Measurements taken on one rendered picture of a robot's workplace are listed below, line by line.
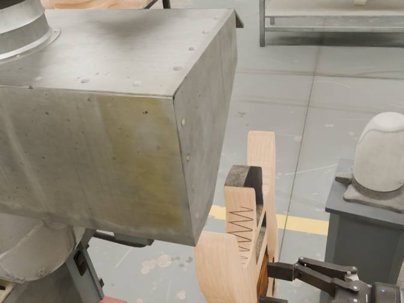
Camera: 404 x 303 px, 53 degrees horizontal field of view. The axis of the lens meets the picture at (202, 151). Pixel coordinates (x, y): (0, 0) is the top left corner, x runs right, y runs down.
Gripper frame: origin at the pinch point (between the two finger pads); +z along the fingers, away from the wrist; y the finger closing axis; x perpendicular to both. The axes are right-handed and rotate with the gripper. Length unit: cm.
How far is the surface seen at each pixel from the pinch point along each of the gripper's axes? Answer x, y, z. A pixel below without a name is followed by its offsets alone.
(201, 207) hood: 33.1, -22.3, 1.7
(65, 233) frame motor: 12.8, -8.5, 30.2
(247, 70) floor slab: -70, 308, 71
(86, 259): -20, 15, 49
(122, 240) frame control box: -11.1, 15.1, 37.1
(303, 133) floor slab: -82, 214, 11
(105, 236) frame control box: -11.1, 15.6, 41.9
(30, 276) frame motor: 10.8, -16.1, 31.7
